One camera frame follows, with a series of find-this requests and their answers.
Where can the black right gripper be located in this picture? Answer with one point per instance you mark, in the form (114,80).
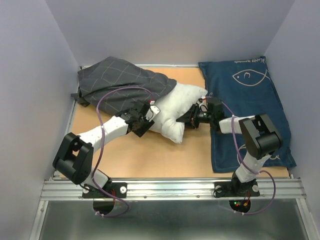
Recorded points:
(186,118)

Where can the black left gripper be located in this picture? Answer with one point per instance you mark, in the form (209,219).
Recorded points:
(140,132)

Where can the white stained pillow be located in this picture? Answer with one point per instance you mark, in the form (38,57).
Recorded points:
(174,105)

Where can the grey checked pillowcase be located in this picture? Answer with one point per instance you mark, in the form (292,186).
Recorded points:
(126,83)

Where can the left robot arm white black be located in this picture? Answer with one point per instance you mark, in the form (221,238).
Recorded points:
(75,154)

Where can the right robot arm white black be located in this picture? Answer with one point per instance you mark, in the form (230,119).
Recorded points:
(261,139)

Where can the blue fish-print cushion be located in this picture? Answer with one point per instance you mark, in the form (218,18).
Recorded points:
(246,88)

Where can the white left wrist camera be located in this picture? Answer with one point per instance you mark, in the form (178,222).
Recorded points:
(152,112)

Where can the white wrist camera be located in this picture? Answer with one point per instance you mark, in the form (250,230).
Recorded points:
(202,104)
(152,112)

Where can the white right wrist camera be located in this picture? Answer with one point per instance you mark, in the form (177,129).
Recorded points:
(202,104)

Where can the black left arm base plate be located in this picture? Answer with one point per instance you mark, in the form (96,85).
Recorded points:
(118,189)

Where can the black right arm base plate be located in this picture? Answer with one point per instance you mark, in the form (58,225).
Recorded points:
(235,189)

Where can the aluminium mounting rail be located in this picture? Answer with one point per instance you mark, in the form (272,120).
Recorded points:
(148,189)

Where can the aluminium table edge frame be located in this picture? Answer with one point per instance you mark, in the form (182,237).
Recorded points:
(59,188)

